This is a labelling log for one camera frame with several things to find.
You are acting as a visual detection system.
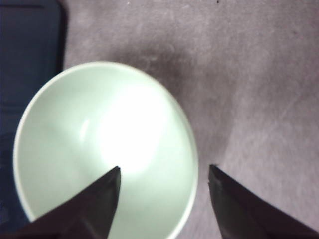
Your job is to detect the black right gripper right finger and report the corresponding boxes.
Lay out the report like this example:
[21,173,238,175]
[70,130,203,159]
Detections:
[208,164,319,239]

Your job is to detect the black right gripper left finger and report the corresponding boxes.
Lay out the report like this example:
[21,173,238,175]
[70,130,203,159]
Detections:
[1,166,121,239]

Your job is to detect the light green ceramic bowl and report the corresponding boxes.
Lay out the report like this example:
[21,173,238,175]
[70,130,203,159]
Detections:
[13,61,198,239]

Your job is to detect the dark teal rectangular tray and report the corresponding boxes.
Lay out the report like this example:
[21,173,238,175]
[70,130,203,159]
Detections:
[0,0,68,233]

